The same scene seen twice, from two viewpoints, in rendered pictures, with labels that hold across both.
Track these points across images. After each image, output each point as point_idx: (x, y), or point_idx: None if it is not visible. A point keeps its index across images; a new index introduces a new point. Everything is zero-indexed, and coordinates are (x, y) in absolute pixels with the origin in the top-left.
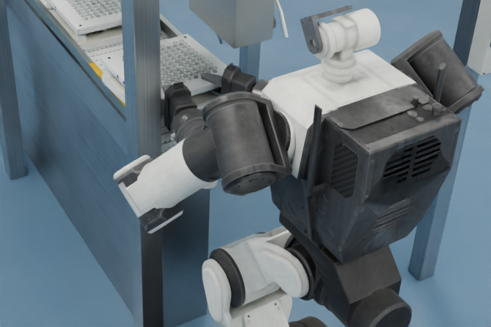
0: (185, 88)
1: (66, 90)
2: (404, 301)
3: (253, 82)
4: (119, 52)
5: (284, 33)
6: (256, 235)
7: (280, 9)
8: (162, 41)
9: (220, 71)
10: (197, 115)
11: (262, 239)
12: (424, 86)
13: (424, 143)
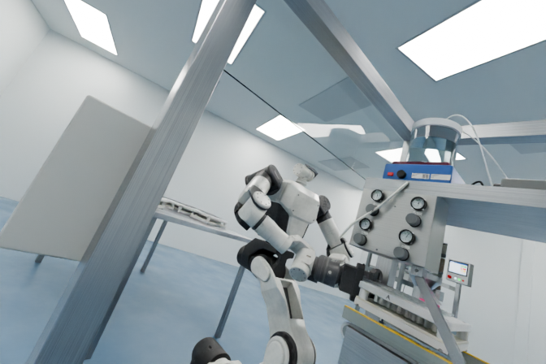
0: (372, 268)
1: None
2: (244, 245)
3: (344, 266)
4: (465, 323)
5: (342, 236)
6: (295, 335)
7: (353, 222)
8: (455, 322)
9: (374, 286)
10: (353, 266)
11: (294, 283)
12: None
13: None
